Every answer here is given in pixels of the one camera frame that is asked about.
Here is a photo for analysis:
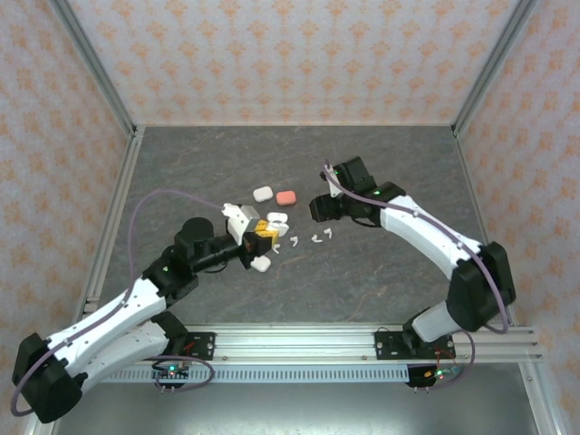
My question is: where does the thin aluminium wall base rail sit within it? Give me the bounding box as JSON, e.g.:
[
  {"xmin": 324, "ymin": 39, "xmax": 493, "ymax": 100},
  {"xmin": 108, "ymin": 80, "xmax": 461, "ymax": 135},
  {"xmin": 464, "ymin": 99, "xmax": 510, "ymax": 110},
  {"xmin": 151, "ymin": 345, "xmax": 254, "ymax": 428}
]
[{"xmin": 135, "ymin": 121, "xmax": 459, "ymax": 129}]

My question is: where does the grey metal sheet panel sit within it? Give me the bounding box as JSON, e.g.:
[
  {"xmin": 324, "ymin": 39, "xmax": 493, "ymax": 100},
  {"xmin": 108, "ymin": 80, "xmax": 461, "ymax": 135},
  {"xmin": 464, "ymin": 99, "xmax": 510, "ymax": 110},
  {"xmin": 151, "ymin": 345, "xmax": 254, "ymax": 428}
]
[{"xmin": 49, "ymin": 380, "xmax": 543, "ymax": 435}]

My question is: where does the thin aluminium table side rail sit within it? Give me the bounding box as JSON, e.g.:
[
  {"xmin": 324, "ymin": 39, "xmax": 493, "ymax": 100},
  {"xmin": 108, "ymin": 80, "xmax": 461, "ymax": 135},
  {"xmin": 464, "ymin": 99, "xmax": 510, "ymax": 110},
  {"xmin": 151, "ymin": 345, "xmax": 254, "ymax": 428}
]
[{"xmin": 452, "ymin": 129, "xmax": 517, "ymax": 327}]

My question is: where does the aluminium frame corner post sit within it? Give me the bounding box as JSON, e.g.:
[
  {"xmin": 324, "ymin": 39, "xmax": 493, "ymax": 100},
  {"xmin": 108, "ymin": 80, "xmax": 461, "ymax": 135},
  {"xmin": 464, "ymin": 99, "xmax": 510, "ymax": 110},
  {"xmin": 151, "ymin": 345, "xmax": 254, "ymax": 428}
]
[
  {"xmin": 451, "ymin": 0, "xmax": 532, "ymax": 137},
  {"xmin": 48, "ymin": 0, "xmax": 140, "ymax": 137}
]

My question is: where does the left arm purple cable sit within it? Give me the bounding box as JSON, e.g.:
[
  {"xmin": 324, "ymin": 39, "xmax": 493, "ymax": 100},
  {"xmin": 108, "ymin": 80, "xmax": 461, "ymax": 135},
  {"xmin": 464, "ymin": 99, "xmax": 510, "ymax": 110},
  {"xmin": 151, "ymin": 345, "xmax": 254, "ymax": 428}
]
[{"xmin": 11, "ymin": 188, "xmax": 227, "ymax": 417}]

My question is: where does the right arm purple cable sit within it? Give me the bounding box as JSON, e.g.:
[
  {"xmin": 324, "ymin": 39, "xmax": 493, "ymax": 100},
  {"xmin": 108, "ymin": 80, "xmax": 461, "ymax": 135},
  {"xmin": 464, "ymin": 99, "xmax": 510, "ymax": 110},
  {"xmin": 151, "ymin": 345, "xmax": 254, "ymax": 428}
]
[{"xmin": 321, "ymin": 158, "xmax": 513, "ymax": 391}]

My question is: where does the small controller circuit board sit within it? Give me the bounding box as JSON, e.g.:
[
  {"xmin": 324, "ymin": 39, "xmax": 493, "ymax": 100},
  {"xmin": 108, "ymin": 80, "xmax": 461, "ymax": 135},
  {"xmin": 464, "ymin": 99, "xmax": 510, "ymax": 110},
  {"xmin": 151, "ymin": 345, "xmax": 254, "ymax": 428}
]
[
  {"xmin": 156, "ymin": 362, "xmax": 189, "ymax": 382},
  {"xmin": 415, "ymin": 362, "xmax": 459, "ymax": 387}
]

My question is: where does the wide aluminium table side rail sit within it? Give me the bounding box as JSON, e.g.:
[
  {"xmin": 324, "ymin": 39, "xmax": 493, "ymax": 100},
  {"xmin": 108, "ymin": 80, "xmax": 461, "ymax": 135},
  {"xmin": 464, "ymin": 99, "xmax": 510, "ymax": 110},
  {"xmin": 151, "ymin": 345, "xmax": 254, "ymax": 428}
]
[{"xmin": 76, "ymin": 126, "xmax": 146, "ymax": 318}]

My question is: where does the thin dark wire loop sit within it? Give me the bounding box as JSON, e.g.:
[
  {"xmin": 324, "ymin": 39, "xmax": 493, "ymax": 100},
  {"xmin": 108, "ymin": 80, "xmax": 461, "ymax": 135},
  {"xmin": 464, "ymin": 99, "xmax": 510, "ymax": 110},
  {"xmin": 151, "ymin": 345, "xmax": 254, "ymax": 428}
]
[{"xmin": 152, "ymin": 354, "xmax": 215, "ymax": 394}]

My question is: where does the aluminium base extrusion rail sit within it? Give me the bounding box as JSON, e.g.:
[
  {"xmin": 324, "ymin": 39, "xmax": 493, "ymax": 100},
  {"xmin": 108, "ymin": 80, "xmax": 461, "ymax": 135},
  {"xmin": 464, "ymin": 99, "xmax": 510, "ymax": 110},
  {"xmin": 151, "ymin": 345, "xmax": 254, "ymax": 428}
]
[{"xmin": 183, "ymin": 322, "xmax": 545, "ymax": 364}]

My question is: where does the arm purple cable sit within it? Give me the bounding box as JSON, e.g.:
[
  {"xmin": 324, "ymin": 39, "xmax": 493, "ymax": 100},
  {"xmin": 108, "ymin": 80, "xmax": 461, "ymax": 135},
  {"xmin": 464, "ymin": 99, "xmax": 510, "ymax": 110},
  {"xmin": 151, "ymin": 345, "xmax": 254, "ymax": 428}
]
[
  {"xmin": 321, "ymin": 158, "xmax": 513, "ymax": 391},
  {"xmin": 11, "ymin": 188, "xmax": 227, "ymax": 417}
]

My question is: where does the slotted grey cable duct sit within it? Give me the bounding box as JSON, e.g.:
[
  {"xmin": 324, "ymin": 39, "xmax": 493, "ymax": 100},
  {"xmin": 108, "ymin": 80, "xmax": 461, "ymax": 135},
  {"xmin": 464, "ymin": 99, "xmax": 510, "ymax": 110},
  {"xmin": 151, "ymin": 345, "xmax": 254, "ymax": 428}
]
[{"xmin": 97, "ymin": 364, "xmax": 409, "ymax": 384}]

